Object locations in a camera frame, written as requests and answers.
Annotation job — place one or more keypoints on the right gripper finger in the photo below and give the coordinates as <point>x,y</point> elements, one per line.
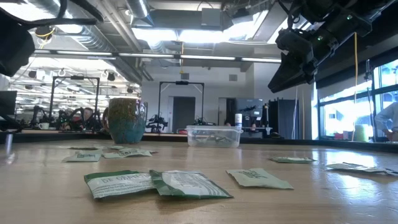
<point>292,77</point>

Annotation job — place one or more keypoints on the white green-edged sweetener packet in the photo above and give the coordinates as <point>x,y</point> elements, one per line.
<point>189,185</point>
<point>119,185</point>
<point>292,160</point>
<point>354,168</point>
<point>214,140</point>
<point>116,147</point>

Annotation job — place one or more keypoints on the pale green sweetener packet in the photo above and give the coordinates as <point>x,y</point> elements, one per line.
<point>84,148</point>
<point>127,154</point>
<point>146,151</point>
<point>82,157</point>
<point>258,180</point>

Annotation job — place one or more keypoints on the black background robot arm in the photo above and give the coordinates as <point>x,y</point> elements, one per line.
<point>157,122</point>

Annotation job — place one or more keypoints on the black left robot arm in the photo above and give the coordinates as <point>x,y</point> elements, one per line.
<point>14,46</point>

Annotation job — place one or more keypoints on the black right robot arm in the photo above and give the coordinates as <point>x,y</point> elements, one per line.
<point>342,21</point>

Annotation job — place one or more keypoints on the black cabinet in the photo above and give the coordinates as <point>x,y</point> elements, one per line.
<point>284,119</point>

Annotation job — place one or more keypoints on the dark display screen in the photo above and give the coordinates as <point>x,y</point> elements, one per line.
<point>248,109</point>

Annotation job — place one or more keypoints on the white cylindrical bottle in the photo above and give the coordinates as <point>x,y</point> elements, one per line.
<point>238,119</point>

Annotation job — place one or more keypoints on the red object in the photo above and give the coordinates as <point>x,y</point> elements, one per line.
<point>339,136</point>

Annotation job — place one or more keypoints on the long ceiling light bar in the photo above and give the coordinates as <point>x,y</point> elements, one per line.
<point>206,57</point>

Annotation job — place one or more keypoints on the grey ceiling box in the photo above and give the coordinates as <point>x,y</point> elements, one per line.
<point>211,17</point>

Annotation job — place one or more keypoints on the yellow-green cylinder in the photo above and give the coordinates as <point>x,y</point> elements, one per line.
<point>361,133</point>

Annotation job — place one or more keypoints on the clear plastic container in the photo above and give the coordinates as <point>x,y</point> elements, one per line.
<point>214,132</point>

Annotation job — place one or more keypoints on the grey door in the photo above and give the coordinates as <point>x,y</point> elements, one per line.
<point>183,113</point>

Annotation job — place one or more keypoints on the brown teal ceramic mug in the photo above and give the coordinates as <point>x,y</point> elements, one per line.
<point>126,124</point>

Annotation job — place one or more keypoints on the white cup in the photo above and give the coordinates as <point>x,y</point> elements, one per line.
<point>43,126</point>

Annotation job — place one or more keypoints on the black monitor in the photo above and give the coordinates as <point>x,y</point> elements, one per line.
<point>7,102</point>

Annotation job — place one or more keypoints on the large sheet-metal duct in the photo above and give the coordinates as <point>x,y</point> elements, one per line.
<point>264,21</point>

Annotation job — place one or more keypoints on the black metal frame stand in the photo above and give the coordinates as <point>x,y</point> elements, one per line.
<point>182,82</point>
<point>76,77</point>

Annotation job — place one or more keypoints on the black aluminium table frame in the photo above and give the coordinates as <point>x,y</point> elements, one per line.
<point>62,137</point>

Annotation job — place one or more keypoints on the silver metal post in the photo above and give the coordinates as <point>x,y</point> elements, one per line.
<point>8,143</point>

